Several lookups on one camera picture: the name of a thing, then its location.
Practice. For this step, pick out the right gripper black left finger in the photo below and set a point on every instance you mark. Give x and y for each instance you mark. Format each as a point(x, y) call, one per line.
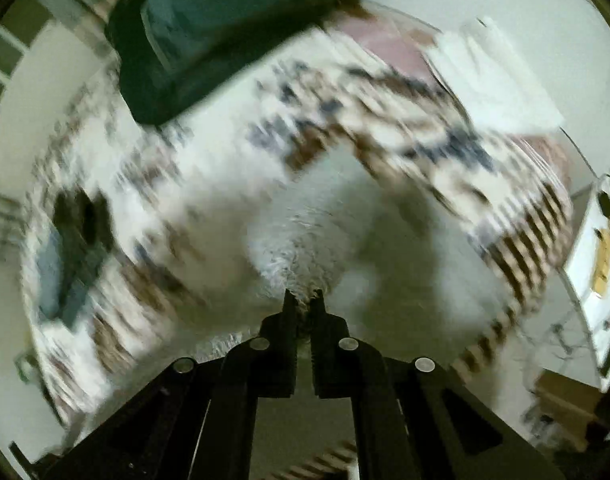
point(194, 420)

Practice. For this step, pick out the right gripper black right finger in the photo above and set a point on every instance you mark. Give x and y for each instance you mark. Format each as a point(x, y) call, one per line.
point(414, 420)

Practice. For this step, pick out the grey fluffy pants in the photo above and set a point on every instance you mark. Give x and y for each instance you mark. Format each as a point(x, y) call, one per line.
point(395, 266)

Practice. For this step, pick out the floral bed sheet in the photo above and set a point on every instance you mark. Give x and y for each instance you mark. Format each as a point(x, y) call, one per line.
point(359, 85)

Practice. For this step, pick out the stack of folded grey pants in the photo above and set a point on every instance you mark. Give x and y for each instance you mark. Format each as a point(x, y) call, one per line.
point(80, 238)

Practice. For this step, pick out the white bedside table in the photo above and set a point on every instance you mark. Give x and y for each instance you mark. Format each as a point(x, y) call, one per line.
point(586, 274)

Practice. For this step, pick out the white cloth on bed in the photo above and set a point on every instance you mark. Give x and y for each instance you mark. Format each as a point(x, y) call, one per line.
point(494, 84)

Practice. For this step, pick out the dark green folded blanket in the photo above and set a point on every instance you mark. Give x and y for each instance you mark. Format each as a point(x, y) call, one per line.
point(173, 53)

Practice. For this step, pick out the white headboard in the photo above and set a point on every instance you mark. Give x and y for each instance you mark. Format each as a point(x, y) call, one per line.
point(567, 45)

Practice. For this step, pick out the window with metal grille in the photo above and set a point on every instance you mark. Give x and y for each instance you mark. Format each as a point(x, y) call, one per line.
point(19, 27)

